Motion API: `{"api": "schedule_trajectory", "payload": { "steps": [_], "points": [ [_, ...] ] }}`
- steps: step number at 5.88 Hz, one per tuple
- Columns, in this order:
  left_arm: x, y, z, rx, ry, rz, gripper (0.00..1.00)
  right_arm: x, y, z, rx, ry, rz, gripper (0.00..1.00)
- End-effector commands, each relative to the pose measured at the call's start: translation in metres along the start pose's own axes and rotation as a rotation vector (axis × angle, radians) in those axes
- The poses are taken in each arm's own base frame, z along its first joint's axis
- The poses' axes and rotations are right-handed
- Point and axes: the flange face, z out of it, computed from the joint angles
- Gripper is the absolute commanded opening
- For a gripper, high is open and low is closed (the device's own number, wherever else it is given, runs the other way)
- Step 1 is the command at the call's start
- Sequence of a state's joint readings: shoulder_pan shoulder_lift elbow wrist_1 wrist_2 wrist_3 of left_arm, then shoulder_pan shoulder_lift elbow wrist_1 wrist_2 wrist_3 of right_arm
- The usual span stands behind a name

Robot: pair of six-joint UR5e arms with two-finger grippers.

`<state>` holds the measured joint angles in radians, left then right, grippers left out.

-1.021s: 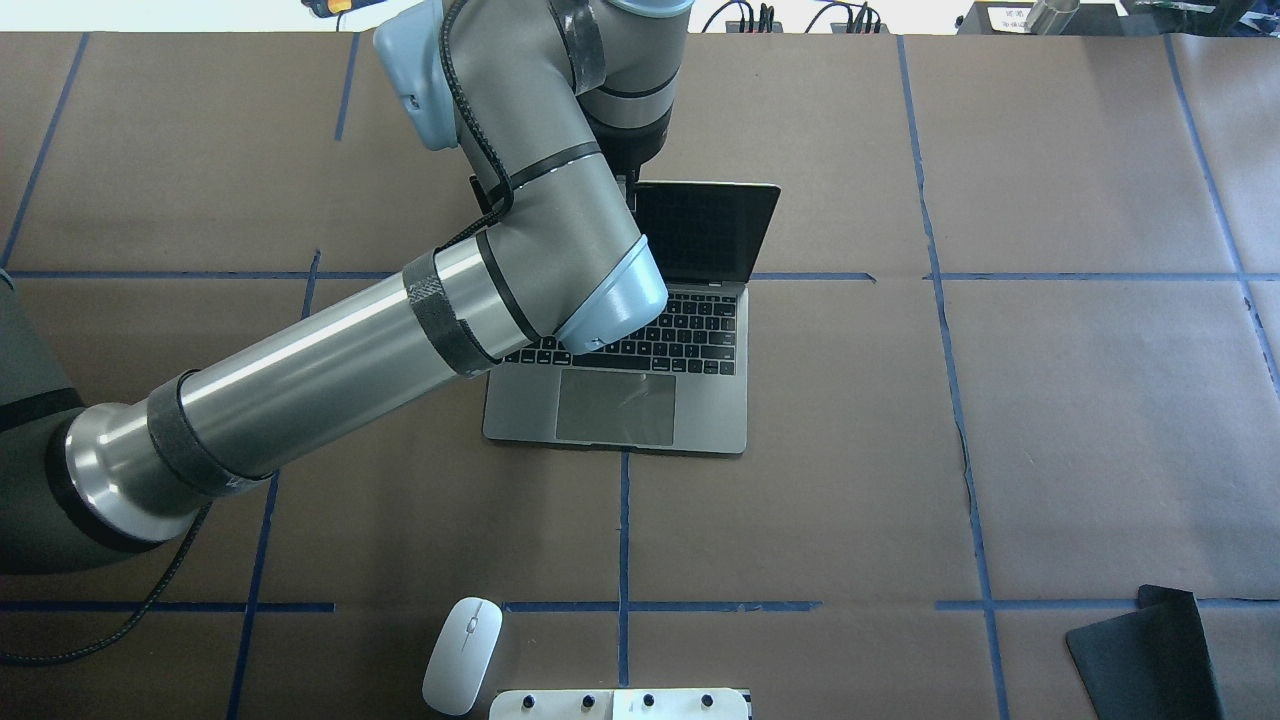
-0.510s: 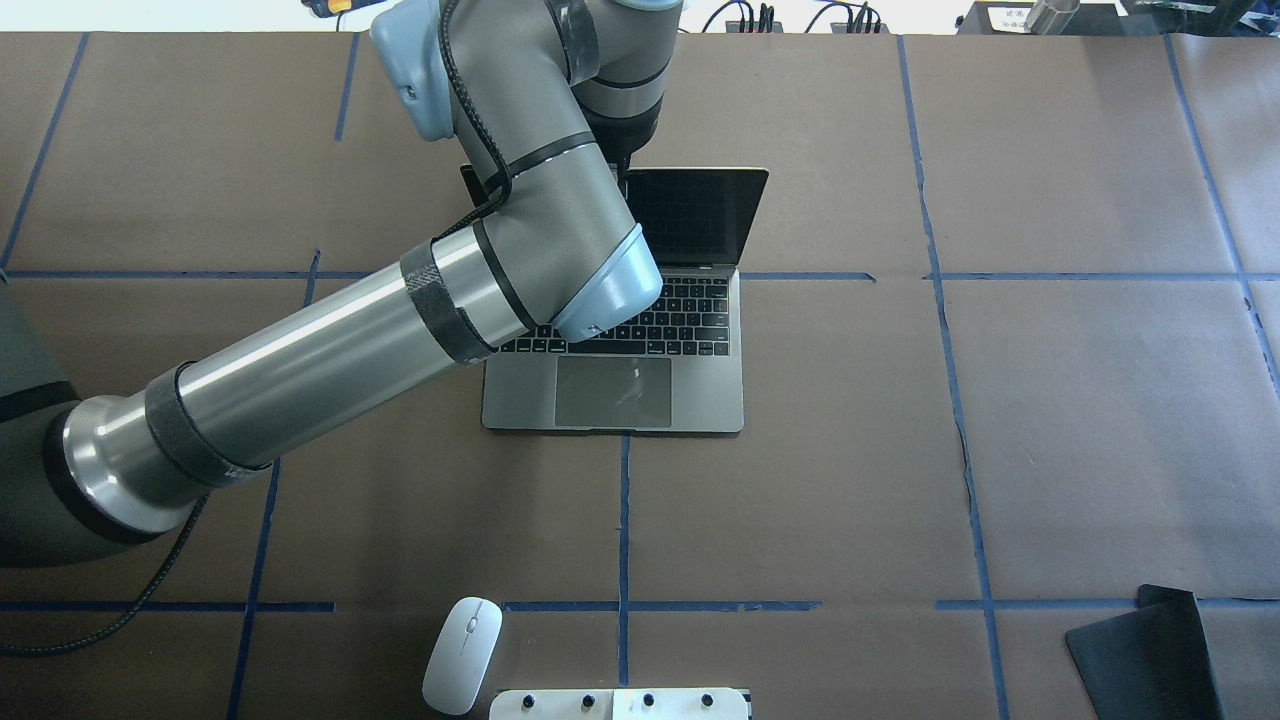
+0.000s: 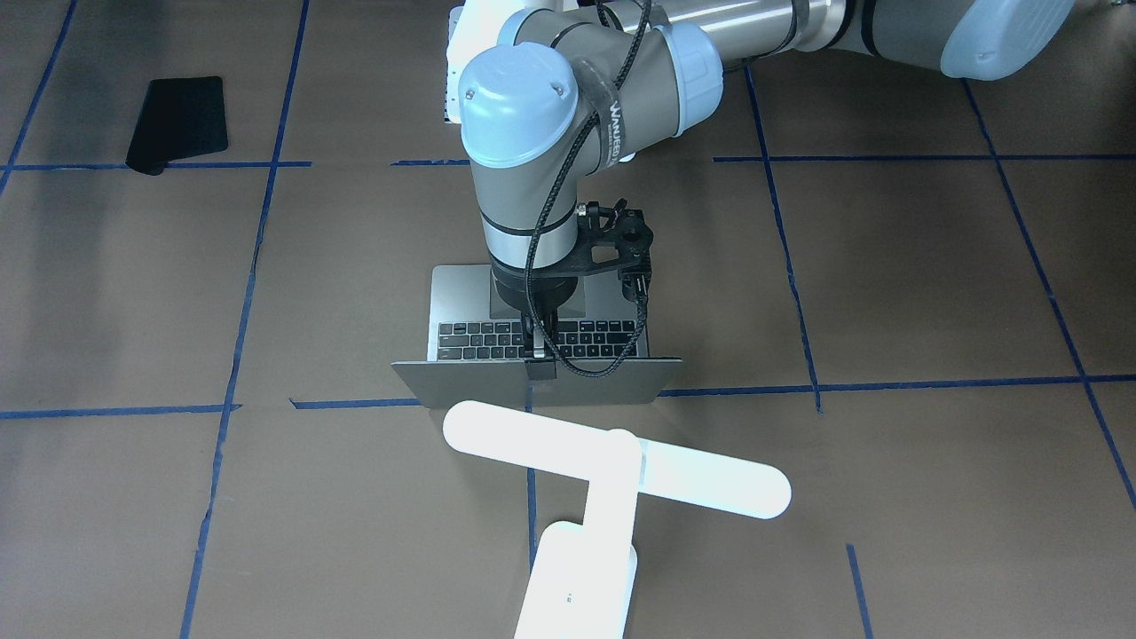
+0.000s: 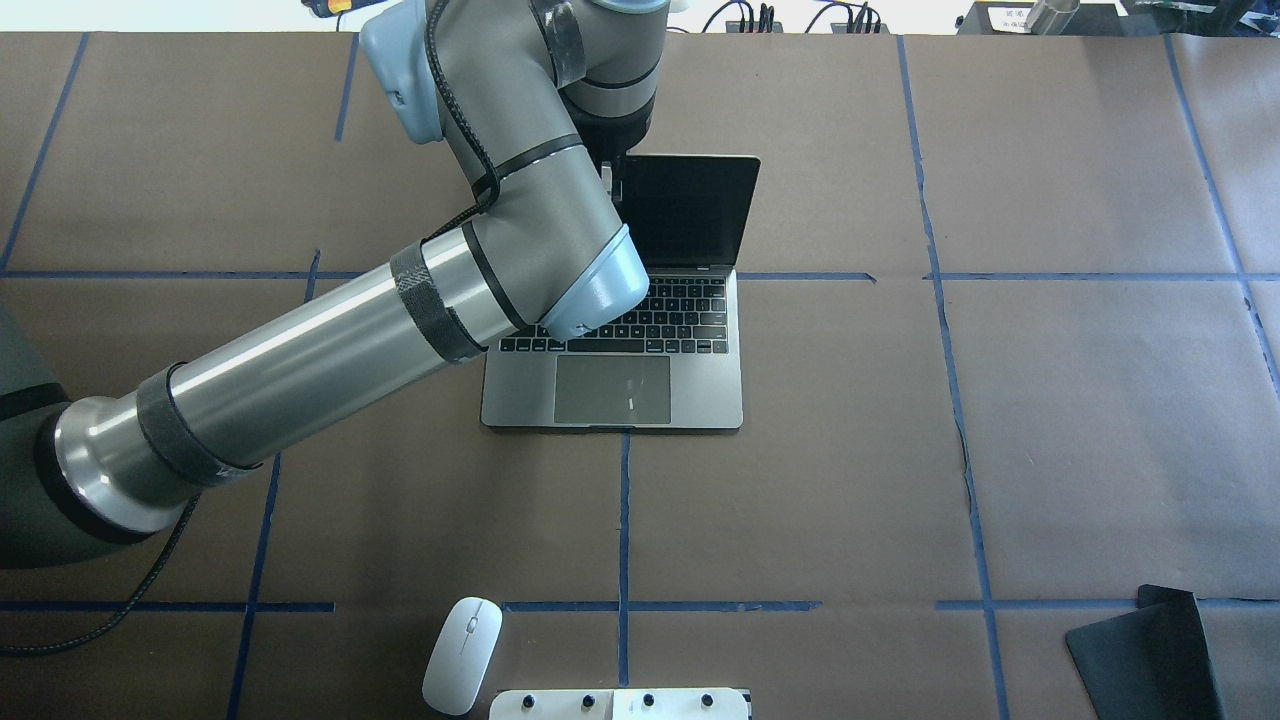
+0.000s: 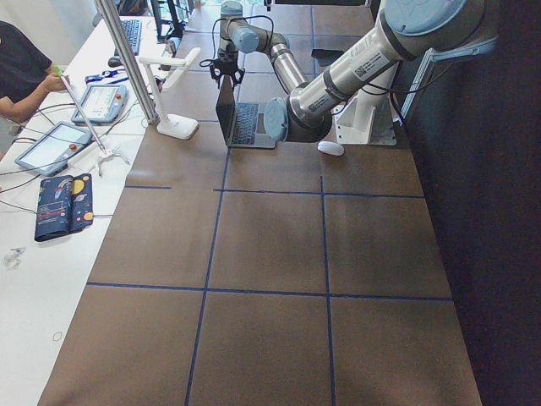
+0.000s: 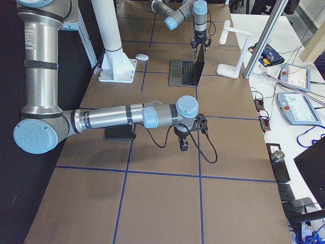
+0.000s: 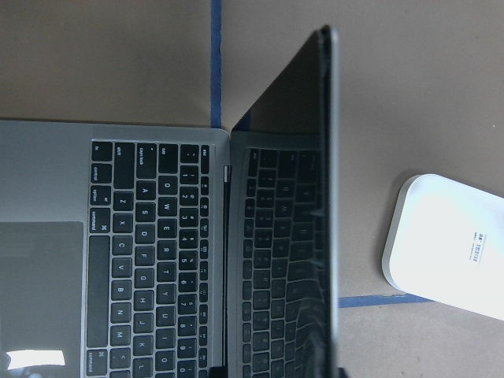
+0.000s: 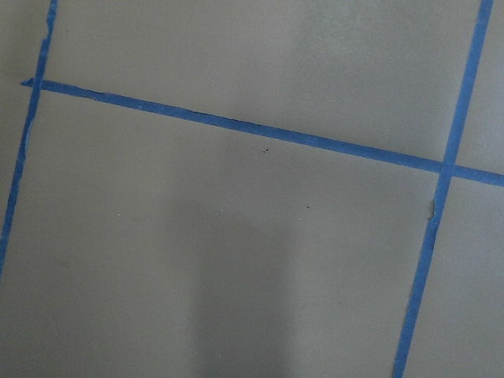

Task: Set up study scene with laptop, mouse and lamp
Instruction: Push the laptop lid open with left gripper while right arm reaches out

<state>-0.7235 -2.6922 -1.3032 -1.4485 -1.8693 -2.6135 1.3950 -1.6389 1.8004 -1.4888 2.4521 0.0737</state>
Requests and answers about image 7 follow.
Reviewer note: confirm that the grey laptop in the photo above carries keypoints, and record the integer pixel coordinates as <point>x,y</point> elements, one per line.
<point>156,251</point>

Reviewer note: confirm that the white desk lamp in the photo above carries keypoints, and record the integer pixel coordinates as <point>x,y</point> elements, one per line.
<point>445,243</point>

